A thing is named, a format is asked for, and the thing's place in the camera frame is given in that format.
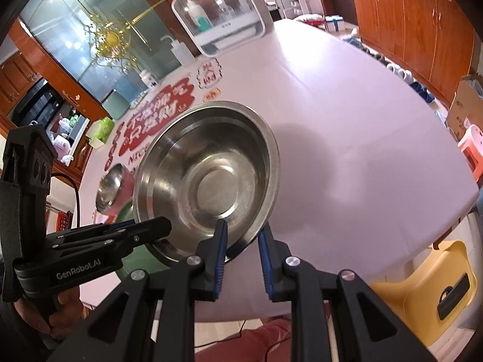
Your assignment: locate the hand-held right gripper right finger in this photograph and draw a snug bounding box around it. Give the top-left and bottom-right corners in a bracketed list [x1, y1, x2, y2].
[257, 224, 434, 362]

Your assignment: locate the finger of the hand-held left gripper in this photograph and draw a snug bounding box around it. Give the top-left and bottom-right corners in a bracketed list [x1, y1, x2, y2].
[47, 223, 130, 245]
[53, 217, 173, 261]

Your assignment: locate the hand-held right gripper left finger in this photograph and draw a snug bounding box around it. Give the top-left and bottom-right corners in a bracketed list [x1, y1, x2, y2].
[49, 219, 229, 362]

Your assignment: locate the green plate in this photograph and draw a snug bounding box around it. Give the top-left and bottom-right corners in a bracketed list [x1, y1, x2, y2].
[113, 202, 170, 283]

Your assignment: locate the medium steel bowl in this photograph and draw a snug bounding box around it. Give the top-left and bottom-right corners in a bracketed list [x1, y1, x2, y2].
[94, 163, 136, 214]

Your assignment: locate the large flat-bottomed steel bowl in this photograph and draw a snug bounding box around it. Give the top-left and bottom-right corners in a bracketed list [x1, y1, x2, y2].
[133, 100, 280, 268]

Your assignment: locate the person's left hand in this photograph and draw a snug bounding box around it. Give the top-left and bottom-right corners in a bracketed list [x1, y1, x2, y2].
[15, 288, 87, 342]

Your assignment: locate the red plastic crate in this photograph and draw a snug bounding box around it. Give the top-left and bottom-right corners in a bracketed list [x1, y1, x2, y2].
[47, 205, 74, 230]

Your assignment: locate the person's leg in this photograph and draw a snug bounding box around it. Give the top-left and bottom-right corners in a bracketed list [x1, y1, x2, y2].
[196, 317, 295, 362]

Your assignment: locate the green tissue box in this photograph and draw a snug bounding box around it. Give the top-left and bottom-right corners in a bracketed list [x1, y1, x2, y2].
[88, 117, 115, 147]

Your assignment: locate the white pink rice cooker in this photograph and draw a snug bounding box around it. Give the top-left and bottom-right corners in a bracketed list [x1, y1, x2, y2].
[51, 134, 74, 155]

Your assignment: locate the mint green canister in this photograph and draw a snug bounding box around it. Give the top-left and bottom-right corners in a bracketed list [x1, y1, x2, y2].
[101, 90, 129, 119]

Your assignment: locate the yellow plastic chair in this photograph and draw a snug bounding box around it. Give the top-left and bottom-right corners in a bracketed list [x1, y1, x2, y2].
[370, 239, 477, 348]

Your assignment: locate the pink printed tablecloth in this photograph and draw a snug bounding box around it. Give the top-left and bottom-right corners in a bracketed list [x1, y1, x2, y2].
[79, 19, 480, 323]

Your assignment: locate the wooden kitchen cabinet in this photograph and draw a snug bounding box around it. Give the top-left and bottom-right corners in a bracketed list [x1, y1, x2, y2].
[0, 19, 110, 174]

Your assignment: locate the clear squeeze bottle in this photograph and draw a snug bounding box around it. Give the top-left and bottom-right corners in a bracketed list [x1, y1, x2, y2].
[160, 36, 195, 69]

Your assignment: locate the frosted glass door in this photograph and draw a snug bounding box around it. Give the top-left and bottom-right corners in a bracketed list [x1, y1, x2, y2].
[19, 0, 212, 106]

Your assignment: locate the teal labelled bottle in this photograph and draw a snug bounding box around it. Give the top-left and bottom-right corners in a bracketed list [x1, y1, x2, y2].
[187, 0, 212, 33]

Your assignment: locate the white countertop storage cabinet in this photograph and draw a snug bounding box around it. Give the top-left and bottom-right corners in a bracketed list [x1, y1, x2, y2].
[171, 0, 265, 55]

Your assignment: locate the row of shoes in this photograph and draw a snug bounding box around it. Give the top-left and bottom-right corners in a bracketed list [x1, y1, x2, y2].
[351, 26, 438, 106]

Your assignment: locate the pink plastic stool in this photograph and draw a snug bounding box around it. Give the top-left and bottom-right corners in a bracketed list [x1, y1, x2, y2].
[458, 124, 483, 182]

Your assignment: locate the blue gift box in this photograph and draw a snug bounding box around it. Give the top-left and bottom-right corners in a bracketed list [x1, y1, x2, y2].
[325, 15, 346, 33]

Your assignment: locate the cardboard box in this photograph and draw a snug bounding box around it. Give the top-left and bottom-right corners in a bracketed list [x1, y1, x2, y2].
[445, 75, 483, 140]

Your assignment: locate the black cable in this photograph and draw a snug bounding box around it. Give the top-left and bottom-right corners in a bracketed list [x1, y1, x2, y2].
[51, 173, 82, 230]

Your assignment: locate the wooden wall cupboard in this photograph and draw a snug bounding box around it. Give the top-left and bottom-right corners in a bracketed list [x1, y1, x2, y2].
[347, 0, 476, 102]

